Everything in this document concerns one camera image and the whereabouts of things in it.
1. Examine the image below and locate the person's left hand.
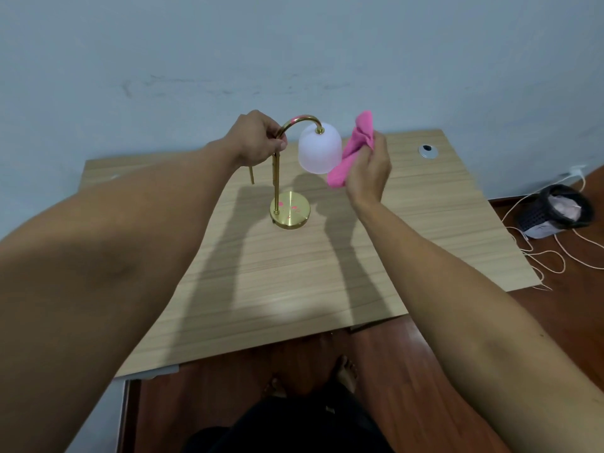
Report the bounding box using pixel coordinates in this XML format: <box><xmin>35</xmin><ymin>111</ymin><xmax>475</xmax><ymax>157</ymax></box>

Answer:
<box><xmin>225</xmin><ymin>110</ymin><xmax>288</xmax><ymax>168</ymax></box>

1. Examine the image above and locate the person's right hand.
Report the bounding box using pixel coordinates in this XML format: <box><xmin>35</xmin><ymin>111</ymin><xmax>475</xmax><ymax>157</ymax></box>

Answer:
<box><xmin>345</xmin><ymin>131</ymin><xmax>393</xmax><ymax>208</ymax></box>

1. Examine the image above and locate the pink cleaning cloth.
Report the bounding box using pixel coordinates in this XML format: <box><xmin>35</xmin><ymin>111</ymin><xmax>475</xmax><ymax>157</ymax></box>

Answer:
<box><xmin>326</xmin><ymin>110</ymin><xmax>377</xmax><ymax>189</ymax></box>

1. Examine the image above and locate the gold desk lamp white shade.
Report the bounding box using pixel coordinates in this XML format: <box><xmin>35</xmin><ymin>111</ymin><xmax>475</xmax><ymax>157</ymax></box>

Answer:
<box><xmin>248</xmin><ymin>115</ymin><xmax>343</xmax><ymax>231</ymax></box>

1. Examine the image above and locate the person's right forearm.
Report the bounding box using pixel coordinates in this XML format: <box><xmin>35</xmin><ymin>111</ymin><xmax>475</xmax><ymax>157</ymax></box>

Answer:
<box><xmin>350</xmin><ymin>192</ymin><xmax>604</xmax><ymax>453</ymax></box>

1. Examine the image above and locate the person's left forearm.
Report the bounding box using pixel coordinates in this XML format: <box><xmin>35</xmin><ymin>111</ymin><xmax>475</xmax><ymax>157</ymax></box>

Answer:
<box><xmin>0</xmin><ymin>138</ymin><xmax>242</xmax><ymax>453</ymax></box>

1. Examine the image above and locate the grey perforated waste basket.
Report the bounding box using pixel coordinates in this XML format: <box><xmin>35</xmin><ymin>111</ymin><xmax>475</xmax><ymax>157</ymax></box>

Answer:
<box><xmin>516</xmin><ymin>185</ymin><xmax>595</xmax><ymax>240</ymax></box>

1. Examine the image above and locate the pale pink waste paper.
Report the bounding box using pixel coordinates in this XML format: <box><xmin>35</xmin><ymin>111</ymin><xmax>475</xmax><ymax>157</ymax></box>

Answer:
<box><xmin>549</xmin><ymin>193</ymin><xmax>582</xmax><ymax>221</ymax></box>

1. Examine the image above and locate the black bin liner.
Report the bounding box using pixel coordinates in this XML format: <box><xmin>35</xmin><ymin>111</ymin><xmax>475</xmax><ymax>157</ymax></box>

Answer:
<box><xmin>538</xmin><ymin>185</ymin><xmax>595</xmax><ymax>229</ymax></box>

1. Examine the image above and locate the person's right foot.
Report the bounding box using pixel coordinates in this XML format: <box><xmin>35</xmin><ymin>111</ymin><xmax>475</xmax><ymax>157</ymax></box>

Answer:
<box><xmin>332</xmin><ymin>355</ymin><xmax>360</xmax><ymax>393</ymax></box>

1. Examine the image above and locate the person's foot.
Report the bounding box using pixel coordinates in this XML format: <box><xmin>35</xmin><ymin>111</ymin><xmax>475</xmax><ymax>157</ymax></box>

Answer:
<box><xmin>332</xmin><ymin>355</ymin><xmax>360</xmax><ymax>393</ymax></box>
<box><xmin>263</xmin><ymin>374</ymin><xmax>289</xmax><ymax>400</ymax></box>

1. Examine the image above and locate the person's left foot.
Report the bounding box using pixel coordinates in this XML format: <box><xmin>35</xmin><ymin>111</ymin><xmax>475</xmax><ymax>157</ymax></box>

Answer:
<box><xmin>263</xmin><ymin>374</ymin><xmax>289</xmax><ymax>400</ymax></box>

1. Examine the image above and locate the person's black clothing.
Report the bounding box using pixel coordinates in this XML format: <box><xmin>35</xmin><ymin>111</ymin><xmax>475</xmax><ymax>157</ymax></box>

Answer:
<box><xmin>181</xmin><ymin>372</ymin><xmax>395</xmax><ymax>453</ymax></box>

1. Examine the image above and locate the white power cable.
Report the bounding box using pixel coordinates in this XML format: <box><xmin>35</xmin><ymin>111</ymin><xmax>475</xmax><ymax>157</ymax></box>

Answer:
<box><xmin>502</xmin><ymin>169</ymin><xmax>604</xmax><ymax>292</ymax></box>

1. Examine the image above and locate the white desk frame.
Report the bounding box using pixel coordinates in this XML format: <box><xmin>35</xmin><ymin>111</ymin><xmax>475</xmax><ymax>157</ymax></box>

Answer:
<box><xmin>113</xmin><ymin>365</ymin><xmax>181</xmax><ymax>453</ymax></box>

